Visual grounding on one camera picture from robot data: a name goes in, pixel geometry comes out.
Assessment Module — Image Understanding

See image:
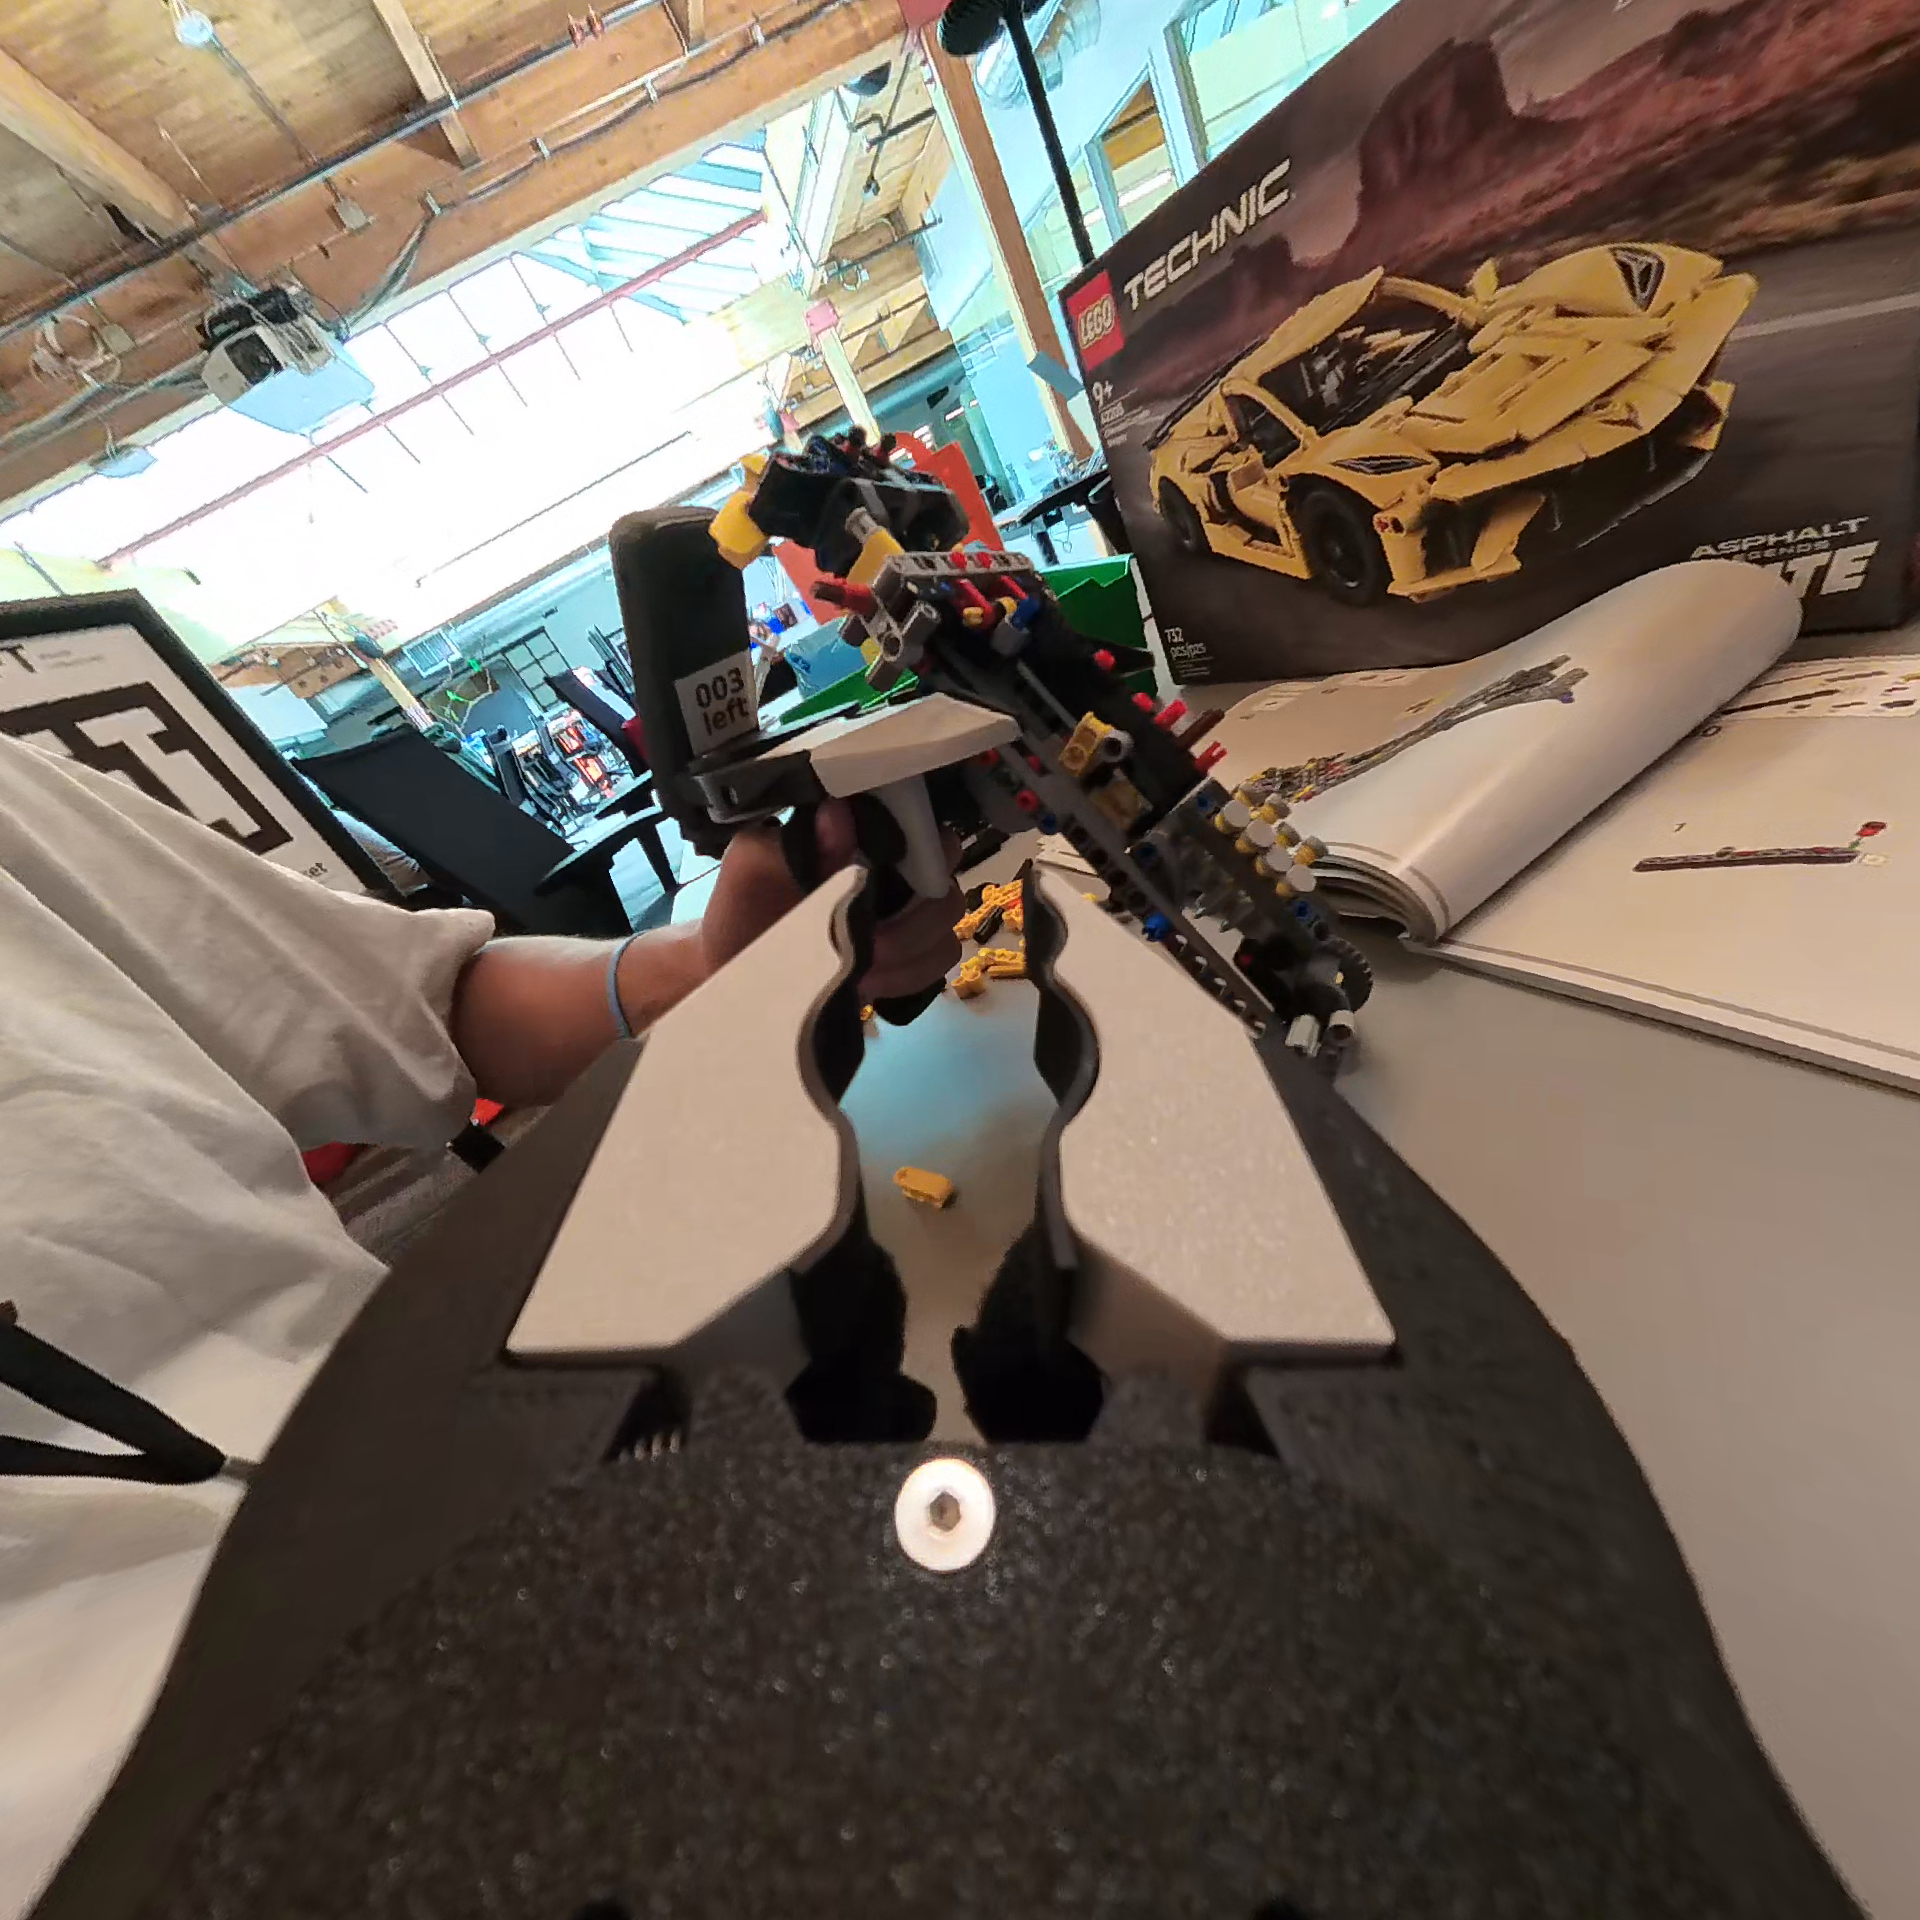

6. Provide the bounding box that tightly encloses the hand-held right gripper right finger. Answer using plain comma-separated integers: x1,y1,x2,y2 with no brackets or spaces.
1027,867,1401,1398

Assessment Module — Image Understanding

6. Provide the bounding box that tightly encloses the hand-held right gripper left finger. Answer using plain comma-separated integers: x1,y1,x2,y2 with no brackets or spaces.
506,867,867,1371

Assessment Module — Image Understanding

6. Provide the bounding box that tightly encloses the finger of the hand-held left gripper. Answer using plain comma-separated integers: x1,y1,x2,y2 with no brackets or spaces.
805,694,1027,804

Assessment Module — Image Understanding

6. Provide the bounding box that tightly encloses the lego car chassis model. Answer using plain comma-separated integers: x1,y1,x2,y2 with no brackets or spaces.
710,426,1373,1056

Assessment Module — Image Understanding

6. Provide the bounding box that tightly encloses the pile of loose lego pieces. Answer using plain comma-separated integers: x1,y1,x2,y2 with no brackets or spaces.
941,878,1040,1003

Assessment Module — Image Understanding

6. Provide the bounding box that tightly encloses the lego instruction booklet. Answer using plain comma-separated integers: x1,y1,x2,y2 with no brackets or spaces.
1036,567,1920,1091

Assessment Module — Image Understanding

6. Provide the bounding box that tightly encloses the lego set box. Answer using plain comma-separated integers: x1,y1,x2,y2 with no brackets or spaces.
1058,0,1920,683

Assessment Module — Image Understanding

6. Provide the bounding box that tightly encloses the person's left hand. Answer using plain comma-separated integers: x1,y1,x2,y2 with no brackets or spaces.
695,829,969,1032

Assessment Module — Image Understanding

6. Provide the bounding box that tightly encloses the green plastic bin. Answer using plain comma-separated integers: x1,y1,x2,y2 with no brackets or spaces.
793,559,1143,725

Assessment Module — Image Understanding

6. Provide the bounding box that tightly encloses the red tote bag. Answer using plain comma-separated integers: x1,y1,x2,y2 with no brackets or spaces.
770,426,1006,632

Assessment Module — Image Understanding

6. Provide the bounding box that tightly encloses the black office chair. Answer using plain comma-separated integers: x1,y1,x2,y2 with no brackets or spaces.
289,732,680,939

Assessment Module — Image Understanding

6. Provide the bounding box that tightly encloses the ceiling projector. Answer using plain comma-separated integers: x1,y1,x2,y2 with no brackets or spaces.
199,284,374,438

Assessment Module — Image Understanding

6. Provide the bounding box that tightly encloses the black and white sign board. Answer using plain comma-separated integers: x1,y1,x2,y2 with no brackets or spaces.
0,587,398,902

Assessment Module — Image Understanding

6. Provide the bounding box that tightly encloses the person's white shirt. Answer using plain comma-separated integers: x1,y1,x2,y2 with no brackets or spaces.
0,734,495,1653

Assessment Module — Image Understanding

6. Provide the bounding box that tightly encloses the black pole lamp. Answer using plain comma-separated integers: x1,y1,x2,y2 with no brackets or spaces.
937,0,1101,273

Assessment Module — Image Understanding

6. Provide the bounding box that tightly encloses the black lanyard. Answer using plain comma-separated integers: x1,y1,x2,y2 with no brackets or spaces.
0,1305,241,1486

